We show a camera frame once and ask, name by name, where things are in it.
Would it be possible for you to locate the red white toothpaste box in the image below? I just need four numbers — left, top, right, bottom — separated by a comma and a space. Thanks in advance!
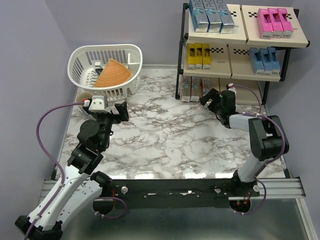
190, 76, 201, 102

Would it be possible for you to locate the silver red toothpaste box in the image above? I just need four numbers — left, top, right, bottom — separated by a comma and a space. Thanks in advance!
180, 75, 192, 102

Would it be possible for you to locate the yellow toothpaste box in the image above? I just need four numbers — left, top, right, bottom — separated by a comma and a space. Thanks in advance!
201, 43, 211, 70
194, 43, 203, 70
187, 43, 196, 70

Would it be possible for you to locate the light blue toothpaste box corner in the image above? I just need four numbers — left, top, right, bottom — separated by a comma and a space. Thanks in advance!
248, 47, 265, 75

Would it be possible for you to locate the light blue toothpaste box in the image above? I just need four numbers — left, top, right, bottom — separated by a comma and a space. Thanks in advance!
267, 47, 281, 74
259, 48, 273, 76

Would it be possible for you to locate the silver blue toothpaste box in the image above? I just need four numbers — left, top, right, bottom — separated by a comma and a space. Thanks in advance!
189, 0, 209, 33
202, 0, 222, 33
213, 0, 235, 34

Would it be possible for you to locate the pink toothpaste box horizontal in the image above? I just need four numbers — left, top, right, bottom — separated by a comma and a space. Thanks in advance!
257, 8, 274, 39

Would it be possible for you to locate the pink toothpaste box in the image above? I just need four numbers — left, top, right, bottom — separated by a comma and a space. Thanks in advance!
267, 8, 284, 39
277, 8, 294, 39

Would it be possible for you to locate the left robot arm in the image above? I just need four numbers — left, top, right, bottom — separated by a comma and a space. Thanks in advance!
15, 97, 129, 240

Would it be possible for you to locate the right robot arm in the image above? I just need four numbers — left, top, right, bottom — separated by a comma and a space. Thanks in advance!
199, 85, 290, 196

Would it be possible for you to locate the black three-tier shelf rack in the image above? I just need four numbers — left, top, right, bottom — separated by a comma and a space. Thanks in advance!
175, 2, 310, 105

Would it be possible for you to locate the beige ceramic mug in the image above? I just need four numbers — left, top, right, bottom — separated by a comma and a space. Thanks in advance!
75, 92, 93, 103

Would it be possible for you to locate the orange woven fan mat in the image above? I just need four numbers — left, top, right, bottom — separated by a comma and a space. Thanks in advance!
93, 59, 132, 88

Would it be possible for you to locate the black item in basket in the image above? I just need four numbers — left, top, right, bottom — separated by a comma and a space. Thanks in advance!
94, 62, 103, 75

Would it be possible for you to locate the white plastic basket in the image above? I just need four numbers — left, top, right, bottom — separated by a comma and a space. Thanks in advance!
67, 44, 143, 102

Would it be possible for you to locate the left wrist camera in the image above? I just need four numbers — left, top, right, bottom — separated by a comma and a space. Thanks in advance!
83, 95, 108, 113

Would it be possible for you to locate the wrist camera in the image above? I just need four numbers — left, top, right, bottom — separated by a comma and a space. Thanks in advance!
83, 95, 108, 113
225, 83, 237, 95

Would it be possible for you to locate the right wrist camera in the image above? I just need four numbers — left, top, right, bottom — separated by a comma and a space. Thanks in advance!
225, 83, 237, 95

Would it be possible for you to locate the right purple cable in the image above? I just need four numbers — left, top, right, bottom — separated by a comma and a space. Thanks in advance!
233, 84, 286, 173

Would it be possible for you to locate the purple cable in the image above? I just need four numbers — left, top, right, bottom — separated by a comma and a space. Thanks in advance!
233, 84, 286, 173
23, 101, 87, 240

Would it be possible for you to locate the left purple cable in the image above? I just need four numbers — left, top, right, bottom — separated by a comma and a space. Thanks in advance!
23, 101, 87, 240

